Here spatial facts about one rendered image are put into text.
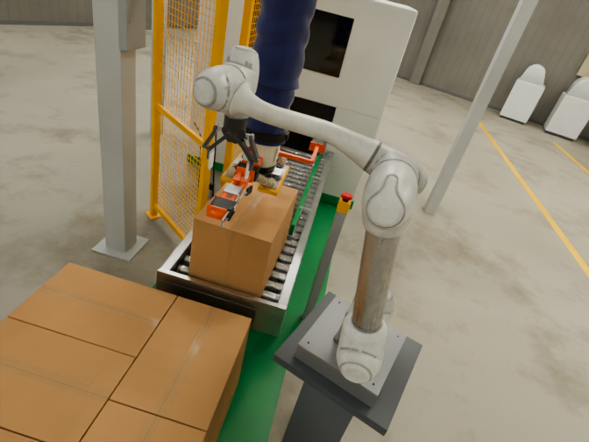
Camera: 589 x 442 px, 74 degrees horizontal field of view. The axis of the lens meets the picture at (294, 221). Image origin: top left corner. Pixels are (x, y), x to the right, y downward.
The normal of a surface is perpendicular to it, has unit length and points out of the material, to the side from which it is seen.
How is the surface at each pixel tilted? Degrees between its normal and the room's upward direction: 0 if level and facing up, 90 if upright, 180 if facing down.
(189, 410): 0
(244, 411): 0
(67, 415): 0
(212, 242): 90
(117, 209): 90
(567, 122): 90
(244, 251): 90
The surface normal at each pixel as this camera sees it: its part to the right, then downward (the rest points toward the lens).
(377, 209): -0.31, 0.40
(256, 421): 0.22, -0.82
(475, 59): -0.51, 0.37
